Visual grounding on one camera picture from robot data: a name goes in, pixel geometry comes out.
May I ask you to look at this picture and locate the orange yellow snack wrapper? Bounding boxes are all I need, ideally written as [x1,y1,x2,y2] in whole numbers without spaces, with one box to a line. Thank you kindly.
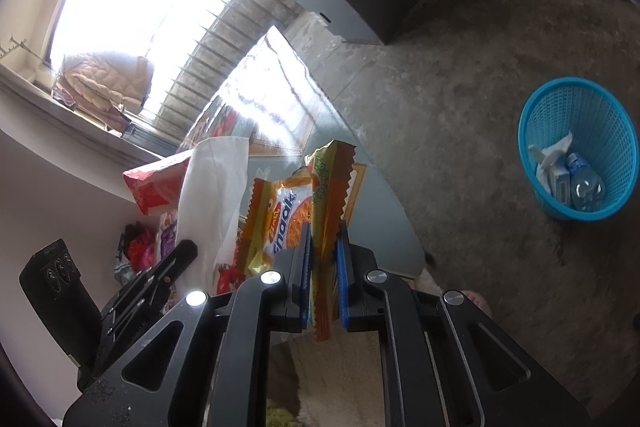
[233,140,356,341]

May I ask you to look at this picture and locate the red white snack bag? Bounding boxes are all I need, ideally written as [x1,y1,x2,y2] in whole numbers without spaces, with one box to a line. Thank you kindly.
[122,136,250,297]

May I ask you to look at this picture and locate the blue medicine tablet box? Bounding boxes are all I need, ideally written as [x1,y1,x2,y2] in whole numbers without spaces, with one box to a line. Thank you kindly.
[547,164,572,206]

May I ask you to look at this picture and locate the Pepsi plastic bottle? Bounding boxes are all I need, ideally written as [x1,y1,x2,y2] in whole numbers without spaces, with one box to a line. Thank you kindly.
[565,152,605,212]

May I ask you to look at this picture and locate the white tissue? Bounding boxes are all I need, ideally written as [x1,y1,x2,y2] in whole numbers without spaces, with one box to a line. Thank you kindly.
[528,132,574,195]

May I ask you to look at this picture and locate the blue mesh trash basket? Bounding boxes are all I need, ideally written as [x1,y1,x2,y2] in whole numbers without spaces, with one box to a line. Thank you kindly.
[516,77,639,222]

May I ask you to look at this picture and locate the purple snack packet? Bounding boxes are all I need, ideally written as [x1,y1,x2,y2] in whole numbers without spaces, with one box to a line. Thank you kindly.
[156,209,177,260]

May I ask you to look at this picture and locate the red clothes pile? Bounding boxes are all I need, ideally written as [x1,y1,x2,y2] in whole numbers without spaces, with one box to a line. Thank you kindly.
[114,222,155,286]

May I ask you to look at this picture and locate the quilted beige blanket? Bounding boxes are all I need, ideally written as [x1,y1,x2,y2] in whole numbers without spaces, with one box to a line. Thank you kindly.
[60,52,154,114]

